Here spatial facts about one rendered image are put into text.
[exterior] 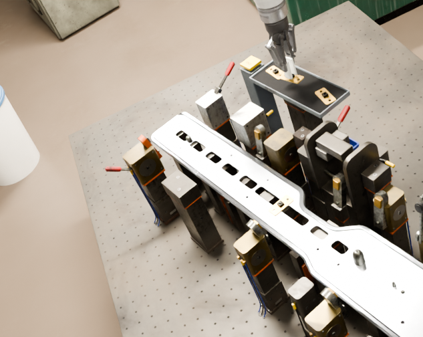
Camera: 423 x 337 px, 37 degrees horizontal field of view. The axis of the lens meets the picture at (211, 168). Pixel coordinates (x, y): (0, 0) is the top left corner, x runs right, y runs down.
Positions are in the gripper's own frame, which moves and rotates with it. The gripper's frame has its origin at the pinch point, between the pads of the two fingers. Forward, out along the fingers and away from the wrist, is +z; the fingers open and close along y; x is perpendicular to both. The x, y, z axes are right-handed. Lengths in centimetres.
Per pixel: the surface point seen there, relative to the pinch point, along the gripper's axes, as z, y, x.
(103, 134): 54, 25, -115
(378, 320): 25, 54, 65
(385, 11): 113, -178, -90
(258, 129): 14.0, 17.9, -3.3
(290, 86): 8.6, 0.1, -1.8
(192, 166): 25, 36, -24
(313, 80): 8.6, -5.5, 3.9
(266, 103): 27.1, -4.5, -22.3
